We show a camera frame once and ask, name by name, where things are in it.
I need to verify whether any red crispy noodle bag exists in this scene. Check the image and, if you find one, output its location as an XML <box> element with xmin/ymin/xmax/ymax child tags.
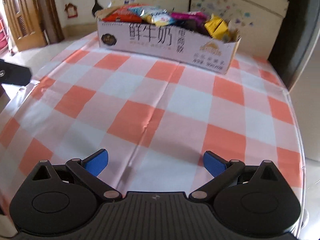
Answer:
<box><xmin>102</xmin><ymin>7</ymin><xmax>143</xmax><ymax>23</ymax></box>

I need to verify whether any yellow snack packet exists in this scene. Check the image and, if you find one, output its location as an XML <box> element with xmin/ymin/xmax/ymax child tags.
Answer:
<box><xmin>204</xmin><ymin>14</ymin><xmax>231</xmax><ymax>42</ymax></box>

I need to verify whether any pink snack packet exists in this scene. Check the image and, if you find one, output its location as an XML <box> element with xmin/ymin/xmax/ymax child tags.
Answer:
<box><xmin>170</xmin><ymin>11</ymin><xmax>209</xmax><ymax>25</ymax></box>

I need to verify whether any white blue snack bag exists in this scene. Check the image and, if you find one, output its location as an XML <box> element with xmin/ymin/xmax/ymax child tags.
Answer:
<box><xmin>129</xmin><ymin>5</ymin><xmax>176</xmax><ymax>27</ymax></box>

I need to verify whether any cream croissant snack bag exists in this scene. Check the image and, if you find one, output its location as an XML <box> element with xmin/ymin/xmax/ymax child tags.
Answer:
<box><xmin>95</xmin><ymin>6</ymin><xmax>120</xmax><ymax>20</ymax></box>

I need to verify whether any pink storage rack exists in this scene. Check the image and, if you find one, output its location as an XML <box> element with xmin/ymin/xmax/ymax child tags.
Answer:
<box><xmin>0</xmin><ymin>15</ymin><xmax>9</xmax><ymax>53</ymax></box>

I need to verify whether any wooden door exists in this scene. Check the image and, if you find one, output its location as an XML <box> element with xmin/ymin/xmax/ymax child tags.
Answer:
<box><xmin>1</xmin><ymin>0</ymin><xmax>64</xmax><ymax>51</ymax></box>

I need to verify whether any orange white checkered tablecloth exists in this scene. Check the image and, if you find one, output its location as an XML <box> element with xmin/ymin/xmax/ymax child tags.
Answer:
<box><xmin>1</xmin><ymin>34</ymin><xmax>304</xmax><ymax>239</ymax></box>

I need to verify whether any white milk cardboard box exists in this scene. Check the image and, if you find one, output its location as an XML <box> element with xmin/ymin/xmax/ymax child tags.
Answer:
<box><xmin>94</xmin><ymin>2</ymin><xmax>242</xmax><ymax>75</ymax></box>

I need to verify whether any cream cabinet with stickers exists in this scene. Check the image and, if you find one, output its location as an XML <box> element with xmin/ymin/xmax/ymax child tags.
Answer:
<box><xmin>111</xmin><ymin>0</ymin><xmax>289</xmax><ymax>59</ymax></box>

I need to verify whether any red house wall sticker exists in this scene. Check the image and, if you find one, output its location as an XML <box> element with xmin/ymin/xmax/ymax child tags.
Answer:
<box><xmin>65</xmin><ymin>3</ymin><xmax>78</xmax><ymax>18</ymax></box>

